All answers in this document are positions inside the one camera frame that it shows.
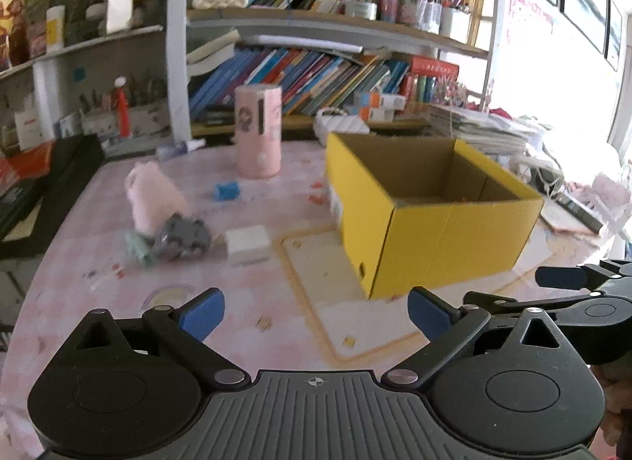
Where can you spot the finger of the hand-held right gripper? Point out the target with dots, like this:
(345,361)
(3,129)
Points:
(498,302)
(560,277)

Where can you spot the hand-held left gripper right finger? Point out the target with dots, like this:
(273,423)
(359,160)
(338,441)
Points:
(428,315)

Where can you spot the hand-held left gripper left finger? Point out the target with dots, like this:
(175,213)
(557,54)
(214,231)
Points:
(202,315)

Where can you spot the yellow cardboard box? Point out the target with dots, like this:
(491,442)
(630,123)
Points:
(424,242)

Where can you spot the grey toy car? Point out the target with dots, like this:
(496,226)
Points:
(180,237)

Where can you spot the white square block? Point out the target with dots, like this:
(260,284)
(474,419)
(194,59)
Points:
(247,242)

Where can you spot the small green toy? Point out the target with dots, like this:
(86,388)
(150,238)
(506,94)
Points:
(138,248)

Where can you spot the person's right hand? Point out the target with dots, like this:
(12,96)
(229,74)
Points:
(614,400)

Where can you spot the black remote control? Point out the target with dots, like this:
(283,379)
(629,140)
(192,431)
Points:
(582,215)

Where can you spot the pink checked tablecloth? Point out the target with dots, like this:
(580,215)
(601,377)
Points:
(123,292)

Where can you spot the white desk mat orange border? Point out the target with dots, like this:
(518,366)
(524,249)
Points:
(326,282)

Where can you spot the small blue toy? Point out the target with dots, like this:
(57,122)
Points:
(227,191)

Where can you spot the pink plush toy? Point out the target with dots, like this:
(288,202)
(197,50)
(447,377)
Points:
(153,195)

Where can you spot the stack of papers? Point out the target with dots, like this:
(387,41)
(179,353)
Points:
(484,129)

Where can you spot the pink cylindrical humidifier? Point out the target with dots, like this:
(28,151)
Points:
(256,149)

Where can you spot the black keyboard case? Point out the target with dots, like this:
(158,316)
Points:
(59,183)

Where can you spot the white quilted pouch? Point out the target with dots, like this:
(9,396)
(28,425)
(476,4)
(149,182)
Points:
(340,121)

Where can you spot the orange and white small boxes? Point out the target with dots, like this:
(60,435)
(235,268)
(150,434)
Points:
(377,104)

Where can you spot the red bottle with white cap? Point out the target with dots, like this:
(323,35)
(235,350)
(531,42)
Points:
(122,109)

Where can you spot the red paper bag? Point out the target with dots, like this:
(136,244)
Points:
(24,163)

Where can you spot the red box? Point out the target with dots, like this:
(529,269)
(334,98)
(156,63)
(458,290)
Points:
(434,67)

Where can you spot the white card with red print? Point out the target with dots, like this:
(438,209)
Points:
(28,129)

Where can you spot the row of colourful books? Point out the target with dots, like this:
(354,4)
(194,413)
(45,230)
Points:
(296,77)

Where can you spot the white pen holder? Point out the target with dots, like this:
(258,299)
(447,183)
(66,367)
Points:
(455,25)

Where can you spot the wooden bookshelf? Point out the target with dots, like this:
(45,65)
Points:
(321,25)

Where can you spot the round tin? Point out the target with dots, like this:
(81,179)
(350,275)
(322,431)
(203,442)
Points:
(361,10)

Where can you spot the white bottle with yellow label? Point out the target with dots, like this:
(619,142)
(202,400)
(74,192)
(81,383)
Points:
(55,30)

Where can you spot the white carton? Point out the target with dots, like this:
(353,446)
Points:
(121,0)

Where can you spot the red and gold figure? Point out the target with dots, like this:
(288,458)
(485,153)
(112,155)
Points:
(12,30)

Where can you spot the pink wall poster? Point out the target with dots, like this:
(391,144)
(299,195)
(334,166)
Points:
(531,13)

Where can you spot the white wall shelf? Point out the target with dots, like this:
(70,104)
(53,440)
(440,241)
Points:
(98,47)

